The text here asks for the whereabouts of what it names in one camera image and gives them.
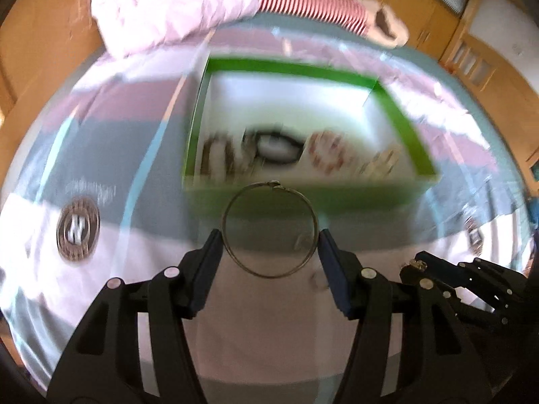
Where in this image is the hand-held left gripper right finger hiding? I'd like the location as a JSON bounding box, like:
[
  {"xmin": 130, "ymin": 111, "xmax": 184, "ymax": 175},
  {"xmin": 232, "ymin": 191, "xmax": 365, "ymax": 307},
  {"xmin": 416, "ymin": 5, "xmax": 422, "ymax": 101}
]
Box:
[{"xmin": 318, "ymin": 228, "xmax": 493, "ymax": 404}]

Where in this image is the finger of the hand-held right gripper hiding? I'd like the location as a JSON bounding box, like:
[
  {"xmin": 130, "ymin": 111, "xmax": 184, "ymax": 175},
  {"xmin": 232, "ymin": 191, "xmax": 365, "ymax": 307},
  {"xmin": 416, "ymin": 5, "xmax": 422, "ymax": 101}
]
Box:
[
  {"xmin": 399, "ymin": 263, "xmax": 512, "ymax": 329},
  {"xmin": 415, "ymin": 251, "xmax": 532, "ymax": 304}
]

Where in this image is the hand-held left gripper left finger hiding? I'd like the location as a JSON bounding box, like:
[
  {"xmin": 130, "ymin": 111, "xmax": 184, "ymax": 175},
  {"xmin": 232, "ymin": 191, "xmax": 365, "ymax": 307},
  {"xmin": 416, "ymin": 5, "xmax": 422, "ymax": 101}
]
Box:
[{"xmin": 46, "ymin": 229, "xmax": 224, "ymax": 404}]

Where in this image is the red white striped plush toy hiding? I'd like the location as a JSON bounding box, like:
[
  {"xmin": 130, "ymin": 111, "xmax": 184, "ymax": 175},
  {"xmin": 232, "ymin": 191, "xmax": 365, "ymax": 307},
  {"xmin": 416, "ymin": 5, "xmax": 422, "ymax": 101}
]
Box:
[{"xmin": 253, "ymin": 0, "xmax": 410, "ymax": 49}]

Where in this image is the green cardboard box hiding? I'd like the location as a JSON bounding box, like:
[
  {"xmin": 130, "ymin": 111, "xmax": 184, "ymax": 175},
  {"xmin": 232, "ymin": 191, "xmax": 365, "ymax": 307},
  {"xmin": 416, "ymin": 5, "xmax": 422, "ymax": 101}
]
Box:
[{"xmin": 182, "ymin": 57, "xmax": 442, "ymax": 220}]

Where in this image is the thin metal bangle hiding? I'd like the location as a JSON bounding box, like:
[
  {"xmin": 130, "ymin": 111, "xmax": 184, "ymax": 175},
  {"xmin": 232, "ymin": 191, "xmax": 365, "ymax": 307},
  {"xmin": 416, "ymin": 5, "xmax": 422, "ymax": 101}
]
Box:
[{"xmin": 221, "ymin": 181, "xmax": 319, "ymax": 279}]

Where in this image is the wooden glazed door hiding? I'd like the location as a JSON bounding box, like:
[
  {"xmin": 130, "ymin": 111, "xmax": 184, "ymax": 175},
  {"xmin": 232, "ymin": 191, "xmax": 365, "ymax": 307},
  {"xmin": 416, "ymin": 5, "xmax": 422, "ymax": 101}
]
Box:
[{"xmin": 440, "ymin": 0, "xmax": 539, "ymax": 144}]

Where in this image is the pink bead bracelet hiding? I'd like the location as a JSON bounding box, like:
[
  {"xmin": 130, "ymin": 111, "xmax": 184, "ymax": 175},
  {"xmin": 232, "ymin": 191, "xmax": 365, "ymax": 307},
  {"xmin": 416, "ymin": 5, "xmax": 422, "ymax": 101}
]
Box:
[{"xmin": 305, "ymin": 131, "xmax": 358, "ymax": 174}]

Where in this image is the black wrist watch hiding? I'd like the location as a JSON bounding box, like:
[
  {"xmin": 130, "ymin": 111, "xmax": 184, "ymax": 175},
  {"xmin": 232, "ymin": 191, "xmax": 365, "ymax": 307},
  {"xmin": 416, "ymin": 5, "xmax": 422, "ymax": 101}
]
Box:
[{"xmin": 242, "ymin": 126, "xmax": 306, "ymax": 169}]

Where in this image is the white wrist watch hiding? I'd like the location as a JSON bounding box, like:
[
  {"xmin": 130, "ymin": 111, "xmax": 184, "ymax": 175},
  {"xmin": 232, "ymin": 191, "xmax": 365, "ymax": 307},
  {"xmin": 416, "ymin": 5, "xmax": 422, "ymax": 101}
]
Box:
[{"xmin": 358, "ymin": 145, "xmax": 403, "ymax": 179}]

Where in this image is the printed bed sheet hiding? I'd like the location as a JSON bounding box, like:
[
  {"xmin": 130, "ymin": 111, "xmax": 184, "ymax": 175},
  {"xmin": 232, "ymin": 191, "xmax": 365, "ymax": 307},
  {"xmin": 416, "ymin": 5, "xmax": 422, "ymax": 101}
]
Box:
[{"xmin": 0, "ymin": 12, "xmax": 539, "ymax": 392}]

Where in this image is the wooden headboard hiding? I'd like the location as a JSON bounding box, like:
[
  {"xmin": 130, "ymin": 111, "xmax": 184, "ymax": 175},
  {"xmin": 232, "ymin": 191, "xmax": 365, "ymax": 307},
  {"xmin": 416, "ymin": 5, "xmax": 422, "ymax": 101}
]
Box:
[{"xmin": 0, "ymin": 0, "xmax": 106, "ymax": 123}]

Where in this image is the brown bead bracelet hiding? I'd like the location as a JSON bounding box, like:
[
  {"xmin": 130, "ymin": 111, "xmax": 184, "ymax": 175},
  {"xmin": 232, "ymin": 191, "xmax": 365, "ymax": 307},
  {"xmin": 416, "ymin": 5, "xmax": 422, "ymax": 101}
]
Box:
[{"xmin": 200, "ymin": 130, "xmax": 245, "ymax": 179}]

